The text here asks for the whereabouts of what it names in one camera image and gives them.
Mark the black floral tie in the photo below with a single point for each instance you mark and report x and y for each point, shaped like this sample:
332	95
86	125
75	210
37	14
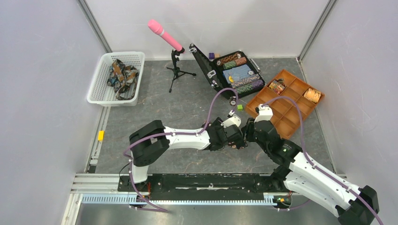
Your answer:
233	145

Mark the rolled dark patterned tie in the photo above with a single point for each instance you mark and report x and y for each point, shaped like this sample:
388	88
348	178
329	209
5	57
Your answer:
277	85

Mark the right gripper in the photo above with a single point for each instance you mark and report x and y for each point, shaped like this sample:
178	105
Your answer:
247	129

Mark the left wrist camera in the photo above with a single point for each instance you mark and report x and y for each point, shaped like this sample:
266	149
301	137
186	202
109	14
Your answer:
233	119

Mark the white plastic basket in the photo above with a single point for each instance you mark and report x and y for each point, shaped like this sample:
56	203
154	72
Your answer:
102	94

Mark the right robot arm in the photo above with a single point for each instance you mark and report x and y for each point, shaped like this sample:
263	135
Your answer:
298	172

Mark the rolled tan patterned tie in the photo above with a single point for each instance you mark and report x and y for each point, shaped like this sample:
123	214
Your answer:
312	95

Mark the yellow block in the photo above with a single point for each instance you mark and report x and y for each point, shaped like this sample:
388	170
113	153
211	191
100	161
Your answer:
100	136

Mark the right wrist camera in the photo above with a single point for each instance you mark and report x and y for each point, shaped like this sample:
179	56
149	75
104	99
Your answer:
264	113

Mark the orange compartment tray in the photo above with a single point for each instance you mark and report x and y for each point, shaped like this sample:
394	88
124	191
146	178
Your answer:
286	105

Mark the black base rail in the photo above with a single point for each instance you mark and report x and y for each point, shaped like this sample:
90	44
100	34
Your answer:
204	187

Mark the pink microphone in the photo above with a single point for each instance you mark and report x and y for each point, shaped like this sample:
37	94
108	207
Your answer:
156	28

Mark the black tripod stand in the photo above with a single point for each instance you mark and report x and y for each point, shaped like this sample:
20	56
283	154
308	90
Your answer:
175	69

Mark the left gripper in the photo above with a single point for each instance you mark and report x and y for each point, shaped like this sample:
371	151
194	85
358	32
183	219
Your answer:
216	124

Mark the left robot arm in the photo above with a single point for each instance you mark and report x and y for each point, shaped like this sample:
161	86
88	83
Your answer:
154	139

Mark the loose poker chip stack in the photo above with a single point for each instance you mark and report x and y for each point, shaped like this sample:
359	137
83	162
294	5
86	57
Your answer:
233	101

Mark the dark blue patterned tie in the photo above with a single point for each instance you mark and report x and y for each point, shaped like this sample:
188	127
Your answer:
123	79

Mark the black poker chip case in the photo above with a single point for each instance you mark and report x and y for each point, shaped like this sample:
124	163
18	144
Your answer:
234	70

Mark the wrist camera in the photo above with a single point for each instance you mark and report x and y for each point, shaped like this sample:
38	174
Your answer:
233	119
264	113

